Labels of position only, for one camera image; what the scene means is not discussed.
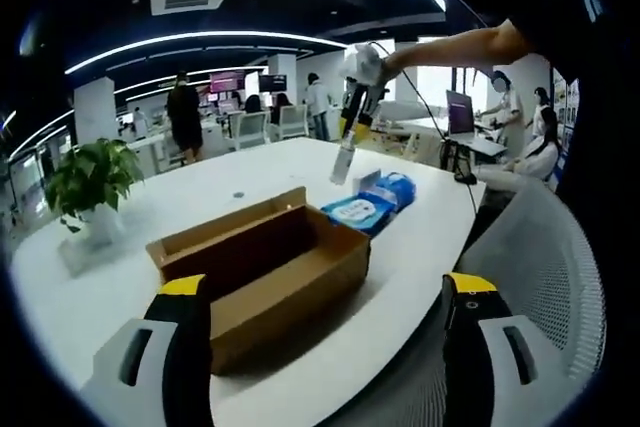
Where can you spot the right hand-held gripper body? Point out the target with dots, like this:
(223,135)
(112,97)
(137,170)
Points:
(365,69)

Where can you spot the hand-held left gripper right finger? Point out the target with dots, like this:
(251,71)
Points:
(470,347)

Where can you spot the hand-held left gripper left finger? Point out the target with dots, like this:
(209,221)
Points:
(185,347)

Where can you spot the small clear bottle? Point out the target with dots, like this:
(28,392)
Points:
(342,162)

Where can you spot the blue wet wipes soft pack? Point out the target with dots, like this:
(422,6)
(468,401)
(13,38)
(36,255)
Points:
(352,212)

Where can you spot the brown cardboard shoe box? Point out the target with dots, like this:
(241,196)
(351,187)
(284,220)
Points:
(280,317)

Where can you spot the black screen monitor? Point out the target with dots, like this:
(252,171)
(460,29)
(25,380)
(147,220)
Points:
(274,82)

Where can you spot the purple screen monitor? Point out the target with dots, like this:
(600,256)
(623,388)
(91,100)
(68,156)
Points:
(460,114)

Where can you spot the white mesh office chair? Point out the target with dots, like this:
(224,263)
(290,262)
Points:
(540,257)

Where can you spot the pink screen monitor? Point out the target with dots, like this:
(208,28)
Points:
(227,82)

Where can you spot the long curved ceiling light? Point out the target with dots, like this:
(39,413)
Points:
(210,34)

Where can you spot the green potted plant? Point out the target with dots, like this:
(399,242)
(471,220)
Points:
(90,177)

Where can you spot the person's black shirt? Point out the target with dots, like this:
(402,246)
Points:
(575,47)

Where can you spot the blue white wall poster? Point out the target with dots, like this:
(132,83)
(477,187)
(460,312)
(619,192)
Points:
(567,122)

